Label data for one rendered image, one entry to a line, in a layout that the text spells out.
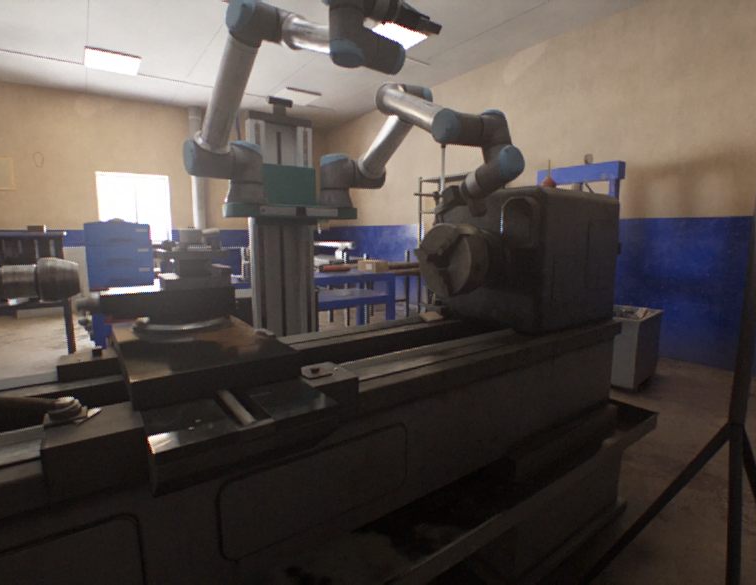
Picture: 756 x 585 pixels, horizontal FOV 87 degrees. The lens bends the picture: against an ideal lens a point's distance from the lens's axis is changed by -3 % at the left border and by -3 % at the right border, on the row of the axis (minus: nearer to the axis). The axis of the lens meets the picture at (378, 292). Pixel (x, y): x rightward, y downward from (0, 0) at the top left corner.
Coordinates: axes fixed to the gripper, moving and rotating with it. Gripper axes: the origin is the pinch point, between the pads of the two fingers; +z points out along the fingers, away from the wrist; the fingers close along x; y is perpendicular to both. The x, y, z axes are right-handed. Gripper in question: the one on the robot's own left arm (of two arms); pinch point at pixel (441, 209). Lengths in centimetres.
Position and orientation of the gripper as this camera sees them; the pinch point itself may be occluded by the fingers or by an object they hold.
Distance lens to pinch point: 148.5
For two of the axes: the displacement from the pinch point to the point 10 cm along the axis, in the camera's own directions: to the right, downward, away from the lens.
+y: -2.2, -9.6, 1.7
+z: -5.0, 2.6, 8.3
